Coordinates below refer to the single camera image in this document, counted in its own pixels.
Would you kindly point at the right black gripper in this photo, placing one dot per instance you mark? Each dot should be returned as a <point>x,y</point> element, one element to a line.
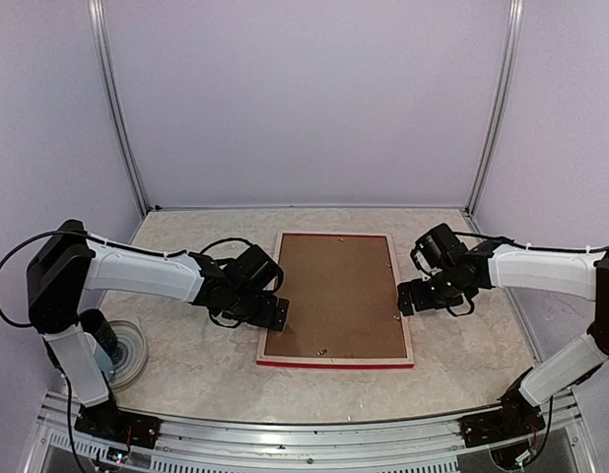
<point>405,301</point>

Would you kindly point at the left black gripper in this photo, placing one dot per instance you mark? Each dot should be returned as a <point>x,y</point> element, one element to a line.
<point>265,319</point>

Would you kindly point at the red wooden picture frame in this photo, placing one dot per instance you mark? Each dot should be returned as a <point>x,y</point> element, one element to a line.
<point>408,359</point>

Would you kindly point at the brown backing board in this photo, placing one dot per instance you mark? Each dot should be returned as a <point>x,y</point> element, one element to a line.
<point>334,295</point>

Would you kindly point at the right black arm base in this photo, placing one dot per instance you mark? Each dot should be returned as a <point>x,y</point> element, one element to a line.
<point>514,418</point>

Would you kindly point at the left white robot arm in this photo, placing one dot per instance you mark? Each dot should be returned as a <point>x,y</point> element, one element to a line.
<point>73,261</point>

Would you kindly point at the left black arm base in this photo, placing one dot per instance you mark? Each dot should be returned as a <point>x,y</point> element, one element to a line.
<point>108,421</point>

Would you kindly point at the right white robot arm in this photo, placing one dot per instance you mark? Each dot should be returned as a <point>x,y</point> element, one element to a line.
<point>579,272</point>

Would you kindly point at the clear tape roll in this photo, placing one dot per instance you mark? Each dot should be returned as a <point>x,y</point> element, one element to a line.
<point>131,353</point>

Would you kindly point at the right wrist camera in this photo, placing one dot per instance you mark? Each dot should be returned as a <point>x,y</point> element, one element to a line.
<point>420,262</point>

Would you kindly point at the front aluminium rail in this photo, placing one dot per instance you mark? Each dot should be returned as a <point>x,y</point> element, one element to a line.
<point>185,444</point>

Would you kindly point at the right aluminium post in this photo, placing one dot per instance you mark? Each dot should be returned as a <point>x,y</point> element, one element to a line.
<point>499,106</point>

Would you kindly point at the aluminium post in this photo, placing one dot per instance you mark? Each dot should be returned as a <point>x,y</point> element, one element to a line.
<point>499,106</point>
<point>113,101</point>

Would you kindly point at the left aluminium post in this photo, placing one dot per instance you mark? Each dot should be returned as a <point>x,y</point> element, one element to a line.
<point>113,101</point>

